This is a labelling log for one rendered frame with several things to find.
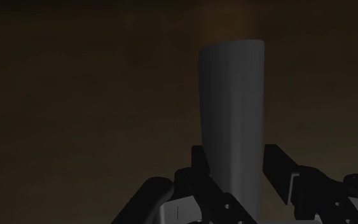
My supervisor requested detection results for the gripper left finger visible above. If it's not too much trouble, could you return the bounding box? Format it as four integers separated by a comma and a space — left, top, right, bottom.
111, 144, 257, 224

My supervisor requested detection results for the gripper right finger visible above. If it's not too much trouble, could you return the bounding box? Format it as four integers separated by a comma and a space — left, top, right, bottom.
263, 143, 358, 224

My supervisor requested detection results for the grey tall cup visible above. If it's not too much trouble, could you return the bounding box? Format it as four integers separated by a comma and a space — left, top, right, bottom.
198, 39, 265, 221

